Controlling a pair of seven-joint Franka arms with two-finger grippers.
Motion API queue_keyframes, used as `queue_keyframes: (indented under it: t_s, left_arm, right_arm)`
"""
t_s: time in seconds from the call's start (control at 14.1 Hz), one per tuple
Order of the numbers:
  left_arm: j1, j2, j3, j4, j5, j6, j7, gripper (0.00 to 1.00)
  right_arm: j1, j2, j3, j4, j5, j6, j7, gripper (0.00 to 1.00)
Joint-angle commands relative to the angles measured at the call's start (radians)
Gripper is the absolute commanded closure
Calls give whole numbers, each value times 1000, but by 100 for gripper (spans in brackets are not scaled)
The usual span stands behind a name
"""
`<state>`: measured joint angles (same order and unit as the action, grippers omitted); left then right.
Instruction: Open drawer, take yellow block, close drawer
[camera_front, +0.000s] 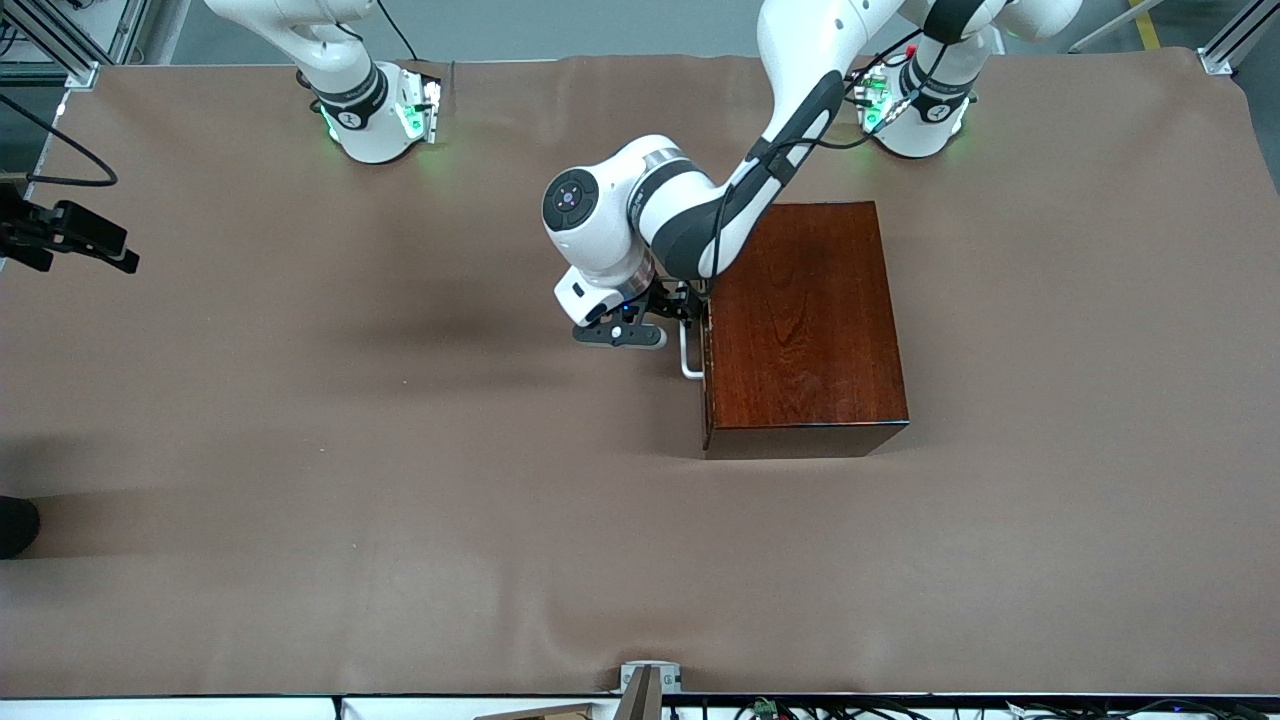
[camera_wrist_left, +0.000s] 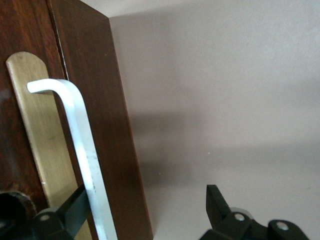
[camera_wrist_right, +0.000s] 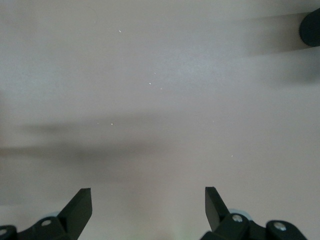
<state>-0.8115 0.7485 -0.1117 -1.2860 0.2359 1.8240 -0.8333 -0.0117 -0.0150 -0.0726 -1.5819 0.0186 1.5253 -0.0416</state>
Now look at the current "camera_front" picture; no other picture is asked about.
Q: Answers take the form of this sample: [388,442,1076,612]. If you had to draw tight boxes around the tan wooden board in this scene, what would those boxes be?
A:
[473,702,601,720]

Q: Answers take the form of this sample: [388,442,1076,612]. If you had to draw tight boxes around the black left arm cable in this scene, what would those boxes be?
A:
[690,30,941,301]

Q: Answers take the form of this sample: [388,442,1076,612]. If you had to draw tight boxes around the table cover cloth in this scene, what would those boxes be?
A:
[0,52,1280,698]

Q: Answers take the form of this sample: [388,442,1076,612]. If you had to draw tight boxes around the dark wooden cabinet box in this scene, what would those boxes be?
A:
[700,201,911,461]

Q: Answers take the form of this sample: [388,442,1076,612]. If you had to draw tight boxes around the wooden drawer with white handle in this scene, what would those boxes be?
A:
[680,300,715,453]

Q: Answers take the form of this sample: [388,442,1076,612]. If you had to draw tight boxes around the black right base cable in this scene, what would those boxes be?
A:
[375,0,419,63]

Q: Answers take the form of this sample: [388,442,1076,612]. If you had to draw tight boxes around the aluminium frame profile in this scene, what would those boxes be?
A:
[1200,0,1280,77]
[0,0,151,93]

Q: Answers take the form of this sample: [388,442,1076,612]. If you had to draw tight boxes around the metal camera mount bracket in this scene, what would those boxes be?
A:
[617,660,684,720]

